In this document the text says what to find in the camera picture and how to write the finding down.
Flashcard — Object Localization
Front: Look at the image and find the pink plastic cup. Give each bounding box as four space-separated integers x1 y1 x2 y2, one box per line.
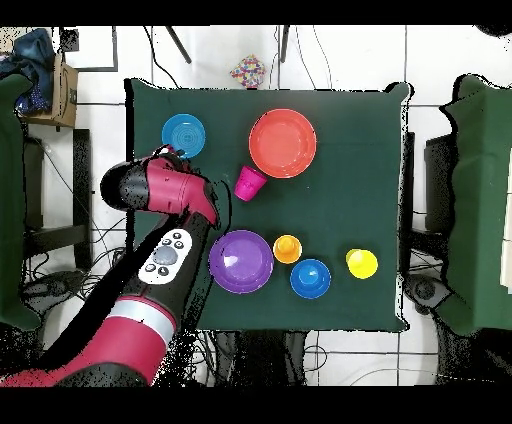
233 164 268 202

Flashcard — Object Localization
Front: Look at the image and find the wide orange-red bowl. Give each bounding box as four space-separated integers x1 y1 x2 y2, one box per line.
248 108 318 180

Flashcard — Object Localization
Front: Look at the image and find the small light blue bowl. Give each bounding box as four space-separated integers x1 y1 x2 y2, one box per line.
161 113 207 160

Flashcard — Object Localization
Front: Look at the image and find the orange plastic cup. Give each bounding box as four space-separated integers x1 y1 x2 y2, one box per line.
272 234 304 265

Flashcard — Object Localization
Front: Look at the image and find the purple plastic bowl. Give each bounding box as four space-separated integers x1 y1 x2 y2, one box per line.
208 229 275 295

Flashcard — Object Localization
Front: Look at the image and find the small dark blue bowl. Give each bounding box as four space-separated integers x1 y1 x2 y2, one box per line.
289 258 332 300

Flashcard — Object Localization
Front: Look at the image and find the yellow plastic cup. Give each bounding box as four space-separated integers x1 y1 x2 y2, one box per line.
345 248 379 280

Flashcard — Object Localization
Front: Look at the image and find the dark green tablecloth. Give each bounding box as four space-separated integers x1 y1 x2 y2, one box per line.
125 77 413 333

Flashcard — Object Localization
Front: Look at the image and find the cardboard box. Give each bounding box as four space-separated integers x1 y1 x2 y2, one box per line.
23 53 79 129

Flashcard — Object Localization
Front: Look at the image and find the green cloth covered table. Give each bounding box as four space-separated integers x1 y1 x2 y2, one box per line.
0 73 41 331
435 74 512 337

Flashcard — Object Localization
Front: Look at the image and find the blue cloth bundle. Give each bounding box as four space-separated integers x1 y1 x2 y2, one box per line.
0 27 55 115

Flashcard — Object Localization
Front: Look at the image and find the tangle of floor cables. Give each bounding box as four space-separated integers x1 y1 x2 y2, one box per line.
23 215 129 301

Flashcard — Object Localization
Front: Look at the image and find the black stool frame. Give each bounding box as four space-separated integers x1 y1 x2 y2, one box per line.
399 131 457 249
23 128 94 273

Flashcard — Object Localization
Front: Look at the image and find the black pedestal foot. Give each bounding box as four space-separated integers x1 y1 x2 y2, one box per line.
23 270 87 309
403 273 453 315

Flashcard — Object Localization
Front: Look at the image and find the black rectangular frame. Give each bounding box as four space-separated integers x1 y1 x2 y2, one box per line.
59 25 119 73

